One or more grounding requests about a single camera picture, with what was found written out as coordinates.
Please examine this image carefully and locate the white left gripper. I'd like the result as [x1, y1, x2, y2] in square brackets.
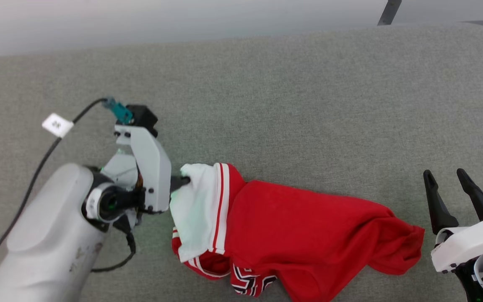
[101, 125, 191, 213]

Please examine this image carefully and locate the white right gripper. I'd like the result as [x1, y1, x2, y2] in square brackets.
[423, 168, 483, 273]

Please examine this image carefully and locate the red and white jersey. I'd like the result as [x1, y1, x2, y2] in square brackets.
[169, 163, 426, 302]

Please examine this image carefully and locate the short looped black cable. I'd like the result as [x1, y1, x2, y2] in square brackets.
[91, 218, 137, 273]

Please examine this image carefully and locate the teal cable connector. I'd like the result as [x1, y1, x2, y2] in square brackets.
[101, 97, 134, 125]

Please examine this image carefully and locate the white cable label tag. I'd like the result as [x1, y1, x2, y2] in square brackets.
[42, 113, 75, 138]

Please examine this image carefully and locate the long thin black cable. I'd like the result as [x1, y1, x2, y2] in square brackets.
[0, 97, 110, 291]

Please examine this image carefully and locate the black slanted post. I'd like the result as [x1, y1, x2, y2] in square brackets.
[377, 0, 403, 26]

